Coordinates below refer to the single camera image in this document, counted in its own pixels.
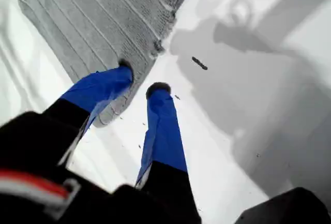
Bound grey striped towel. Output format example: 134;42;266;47
16;0;200;129

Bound black debris fleck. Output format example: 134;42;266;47
191;56;208;71

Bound red white servo wire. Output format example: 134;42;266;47
0;168;81;221

